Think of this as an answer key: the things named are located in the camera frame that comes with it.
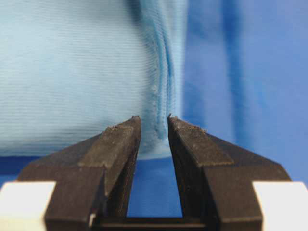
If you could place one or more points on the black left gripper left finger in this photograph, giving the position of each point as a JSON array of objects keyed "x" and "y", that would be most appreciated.
[{"x": 69, "y": 189}]

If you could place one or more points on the blue table cloth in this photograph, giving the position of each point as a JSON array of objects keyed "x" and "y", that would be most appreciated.
[{"x": 244, "y": 79}]

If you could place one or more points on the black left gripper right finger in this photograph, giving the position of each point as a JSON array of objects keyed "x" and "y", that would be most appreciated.
[{"x": 230, "y": 188}]

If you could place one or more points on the light blue towel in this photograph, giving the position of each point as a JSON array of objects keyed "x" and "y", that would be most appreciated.
[{"x": 71, "y": 68}]

